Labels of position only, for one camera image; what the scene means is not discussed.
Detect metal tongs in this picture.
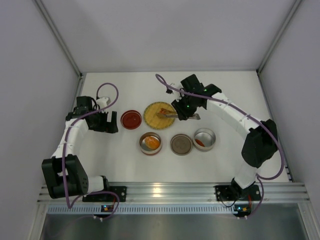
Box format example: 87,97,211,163
156,112,201,120

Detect orange carrot food piece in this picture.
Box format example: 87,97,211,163
159,108,175,115

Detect red round lid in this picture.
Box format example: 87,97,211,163
120,110,142,130

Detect orange fried food piece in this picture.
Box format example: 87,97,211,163
195,139,205,147

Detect orange bun food piece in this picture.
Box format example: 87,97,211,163
144,136,161,150

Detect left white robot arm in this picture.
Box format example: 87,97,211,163
41,96,119,199

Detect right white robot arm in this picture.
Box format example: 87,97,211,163
171,74,278,199

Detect brown round lid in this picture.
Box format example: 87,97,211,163
170,133,193,156

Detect woven bamboo plate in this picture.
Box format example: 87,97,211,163
143,101,177,130

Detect beige-banded metal tin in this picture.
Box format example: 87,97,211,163
192,128,216,152

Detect red-banded metal tin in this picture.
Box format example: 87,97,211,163
139,132,163,156

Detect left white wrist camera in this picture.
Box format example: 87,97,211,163
96,97,111,110

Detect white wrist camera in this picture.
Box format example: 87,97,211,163
96,97,111,110
165,83,180,95

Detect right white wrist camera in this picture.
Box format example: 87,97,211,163
165,83,180,95

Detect left black base bracket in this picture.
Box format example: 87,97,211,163
82,186,127,203

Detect black base bracket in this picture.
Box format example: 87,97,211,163
82,186,127,203
214,184,262,202

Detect aluminium mounting rail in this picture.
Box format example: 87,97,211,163
37,181,310,204

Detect right black base bracket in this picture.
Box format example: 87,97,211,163
214,184,262,202

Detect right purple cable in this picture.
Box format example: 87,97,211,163
154,73,286,221

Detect slotted cable duct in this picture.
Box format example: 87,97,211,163
47,204,236,215

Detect left aluminium frame post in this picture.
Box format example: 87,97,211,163
32,0,83,79

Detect aluminium frame post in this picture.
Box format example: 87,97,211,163
256,0,304,77
32,0,83,79

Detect right aluminium frame post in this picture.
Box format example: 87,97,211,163
256,0,304,77

